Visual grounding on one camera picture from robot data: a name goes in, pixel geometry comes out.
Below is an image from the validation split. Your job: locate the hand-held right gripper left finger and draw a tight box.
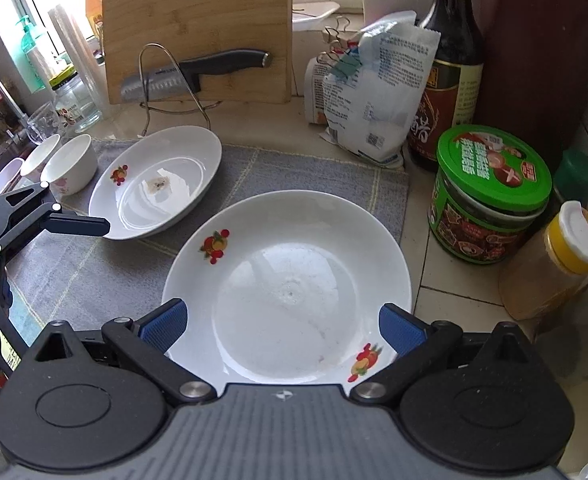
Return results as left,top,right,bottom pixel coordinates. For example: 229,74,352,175
34,298,218,407

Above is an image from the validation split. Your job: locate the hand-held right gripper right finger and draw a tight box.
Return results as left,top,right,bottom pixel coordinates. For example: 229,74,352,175
350,302,543,406

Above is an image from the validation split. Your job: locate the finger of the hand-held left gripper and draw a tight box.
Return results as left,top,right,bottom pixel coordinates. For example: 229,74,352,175
0,296,32,391
0,181,111,256

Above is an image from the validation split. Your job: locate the white pink floral bowl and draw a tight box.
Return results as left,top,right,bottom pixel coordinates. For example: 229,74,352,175
20,133,64,178
0,157,26,201
40,134,98,196

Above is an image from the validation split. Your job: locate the white floral plate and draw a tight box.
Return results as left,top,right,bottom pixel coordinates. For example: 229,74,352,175
161,190,413,396
88,126,223,241

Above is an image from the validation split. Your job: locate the clear glass mug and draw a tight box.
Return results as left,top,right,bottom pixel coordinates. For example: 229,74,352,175
25,101,67,146

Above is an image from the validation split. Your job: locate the green lidded glass jar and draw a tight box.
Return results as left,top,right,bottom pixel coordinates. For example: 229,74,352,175
49,66,104,133

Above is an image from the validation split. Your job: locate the metal faucet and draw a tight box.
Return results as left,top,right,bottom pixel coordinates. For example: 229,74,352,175
0,77,30,146

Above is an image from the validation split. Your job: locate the yellow lidded spice bottle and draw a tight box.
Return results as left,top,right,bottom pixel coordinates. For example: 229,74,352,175
499,200,588,322

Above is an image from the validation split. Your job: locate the green soap pump bottle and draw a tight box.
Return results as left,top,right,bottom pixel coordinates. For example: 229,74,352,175
14,15,47,92

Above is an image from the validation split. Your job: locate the green lidded sauce jar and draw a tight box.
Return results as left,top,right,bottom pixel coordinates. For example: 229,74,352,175
427,125,553,265

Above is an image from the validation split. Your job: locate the clear bottle red cap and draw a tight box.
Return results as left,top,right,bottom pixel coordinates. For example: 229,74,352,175
534,255,588,386

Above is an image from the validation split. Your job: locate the stack of clear plastic cups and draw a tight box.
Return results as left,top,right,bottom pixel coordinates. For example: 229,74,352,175
49,4,110,121

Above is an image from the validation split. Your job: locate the grey blue checked towel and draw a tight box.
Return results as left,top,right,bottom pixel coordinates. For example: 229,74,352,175
1,137,411,361

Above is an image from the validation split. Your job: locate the large white printed packet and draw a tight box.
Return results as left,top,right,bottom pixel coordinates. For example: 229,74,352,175
319,10,442,168

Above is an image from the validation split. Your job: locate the green capped bottle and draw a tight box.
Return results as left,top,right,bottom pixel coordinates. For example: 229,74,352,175
553,150,588,211

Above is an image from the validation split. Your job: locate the small white printed packet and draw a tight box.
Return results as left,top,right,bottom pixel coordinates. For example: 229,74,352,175
304,55,345,126

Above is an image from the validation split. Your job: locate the dark soy sauce bottle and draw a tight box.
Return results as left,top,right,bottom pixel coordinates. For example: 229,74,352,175
406,0,485,173

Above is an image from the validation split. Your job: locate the bamboo cutting board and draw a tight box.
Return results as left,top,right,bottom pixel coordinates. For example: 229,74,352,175
101,0,294,106

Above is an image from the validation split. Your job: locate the silver binder clip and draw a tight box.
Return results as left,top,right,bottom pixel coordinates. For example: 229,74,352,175
322,16,353,67

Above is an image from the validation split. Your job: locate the dark brown knife block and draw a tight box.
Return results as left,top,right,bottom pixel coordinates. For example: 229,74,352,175
471,0,588,176

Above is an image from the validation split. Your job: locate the white plastic tray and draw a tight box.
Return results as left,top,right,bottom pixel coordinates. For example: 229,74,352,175
292,1,341,28

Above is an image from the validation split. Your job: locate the metal wire rack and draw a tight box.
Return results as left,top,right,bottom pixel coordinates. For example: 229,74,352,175
136,43,222,138

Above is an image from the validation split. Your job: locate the black handled kitchen knife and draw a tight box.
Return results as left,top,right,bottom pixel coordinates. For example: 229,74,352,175
120,49,273,102

